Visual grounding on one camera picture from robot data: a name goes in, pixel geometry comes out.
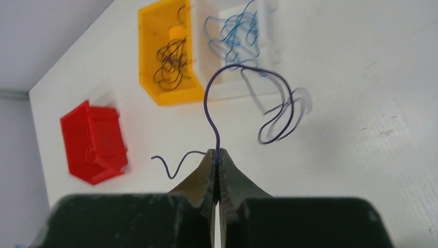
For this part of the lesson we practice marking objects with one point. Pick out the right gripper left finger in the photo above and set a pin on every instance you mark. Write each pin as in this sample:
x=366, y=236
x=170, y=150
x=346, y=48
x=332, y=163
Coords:
x=182, y=217

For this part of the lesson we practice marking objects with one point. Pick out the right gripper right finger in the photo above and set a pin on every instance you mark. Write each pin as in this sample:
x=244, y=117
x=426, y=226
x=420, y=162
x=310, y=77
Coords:
x=250, y=217

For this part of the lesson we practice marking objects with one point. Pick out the red plastic bin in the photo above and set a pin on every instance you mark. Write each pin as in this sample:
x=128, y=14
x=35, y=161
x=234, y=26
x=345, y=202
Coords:
x=94, y=145

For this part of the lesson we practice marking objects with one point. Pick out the yellow plastic bin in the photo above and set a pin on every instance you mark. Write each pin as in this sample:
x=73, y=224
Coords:
x=166, y=54

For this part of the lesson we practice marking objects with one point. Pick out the white translucent plastic bin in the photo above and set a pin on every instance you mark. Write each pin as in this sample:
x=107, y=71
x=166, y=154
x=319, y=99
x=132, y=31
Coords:
x=234, y=32

